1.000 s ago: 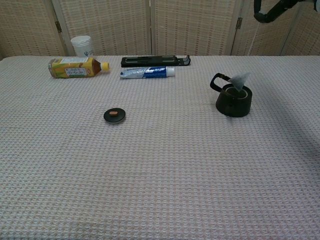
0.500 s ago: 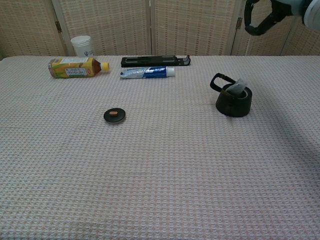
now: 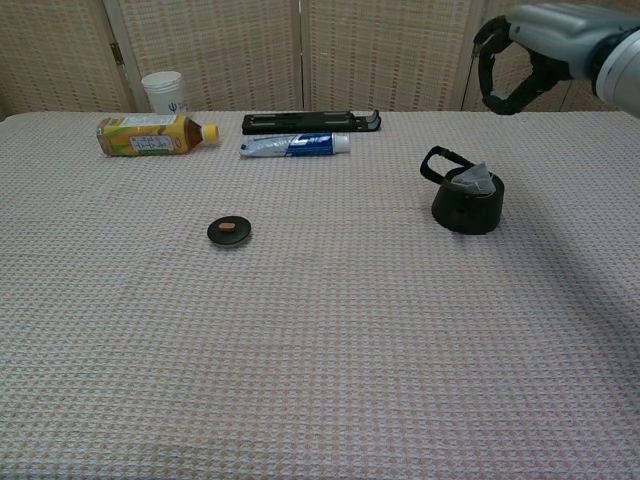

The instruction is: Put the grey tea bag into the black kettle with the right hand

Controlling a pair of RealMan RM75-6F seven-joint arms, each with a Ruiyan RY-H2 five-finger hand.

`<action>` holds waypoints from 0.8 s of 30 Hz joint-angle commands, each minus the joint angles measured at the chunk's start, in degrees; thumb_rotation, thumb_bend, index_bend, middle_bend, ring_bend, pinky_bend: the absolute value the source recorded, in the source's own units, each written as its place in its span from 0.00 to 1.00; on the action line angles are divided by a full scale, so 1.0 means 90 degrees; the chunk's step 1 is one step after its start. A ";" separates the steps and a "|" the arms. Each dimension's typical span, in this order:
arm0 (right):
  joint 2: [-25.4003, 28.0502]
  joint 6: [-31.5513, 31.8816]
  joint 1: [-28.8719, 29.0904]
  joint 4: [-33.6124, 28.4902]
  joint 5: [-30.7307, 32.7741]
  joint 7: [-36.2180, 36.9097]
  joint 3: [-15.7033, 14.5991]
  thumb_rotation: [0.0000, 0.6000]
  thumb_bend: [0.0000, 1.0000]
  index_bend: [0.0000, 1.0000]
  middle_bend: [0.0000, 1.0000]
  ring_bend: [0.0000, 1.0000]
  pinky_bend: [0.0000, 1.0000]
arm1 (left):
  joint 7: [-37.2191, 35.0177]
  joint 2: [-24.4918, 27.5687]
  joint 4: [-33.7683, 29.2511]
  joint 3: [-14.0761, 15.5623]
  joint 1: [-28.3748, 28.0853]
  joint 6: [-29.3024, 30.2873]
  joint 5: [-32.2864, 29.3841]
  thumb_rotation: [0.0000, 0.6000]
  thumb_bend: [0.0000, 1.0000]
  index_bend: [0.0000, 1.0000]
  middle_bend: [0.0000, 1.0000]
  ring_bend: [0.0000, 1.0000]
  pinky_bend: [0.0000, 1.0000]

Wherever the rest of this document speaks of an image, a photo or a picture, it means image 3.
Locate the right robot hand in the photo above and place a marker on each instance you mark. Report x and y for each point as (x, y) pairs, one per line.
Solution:
(550, 30)

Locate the white tea bag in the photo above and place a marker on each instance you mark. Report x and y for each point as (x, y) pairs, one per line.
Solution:
(475, 179)

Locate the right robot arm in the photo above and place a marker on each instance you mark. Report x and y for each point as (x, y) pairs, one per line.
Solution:
(625, 70)

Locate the black teapot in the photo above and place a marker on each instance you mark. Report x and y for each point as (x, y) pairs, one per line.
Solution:
(465, 212)

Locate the black teapot lid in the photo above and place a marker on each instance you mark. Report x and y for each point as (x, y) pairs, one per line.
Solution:
(230, 235)

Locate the yellow-label tea bottle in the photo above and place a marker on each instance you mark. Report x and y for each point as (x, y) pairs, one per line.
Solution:
(145, 137)

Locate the black folding stand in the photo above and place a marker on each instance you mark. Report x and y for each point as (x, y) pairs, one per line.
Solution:
(300, 122)

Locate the blue white toothpaste tube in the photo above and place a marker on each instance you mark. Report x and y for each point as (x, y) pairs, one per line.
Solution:
(295, 145)

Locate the pale waffle-weave tablecloth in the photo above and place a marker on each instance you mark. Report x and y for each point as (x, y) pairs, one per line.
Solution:
(320, 325)

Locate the white paper cup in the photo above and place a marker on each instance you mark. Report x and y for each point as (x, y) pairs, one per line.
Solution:
(162, 92)

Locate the brass screen hinge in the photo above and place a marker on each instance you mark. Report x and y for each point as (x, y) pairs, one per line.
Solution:
(116, 52)

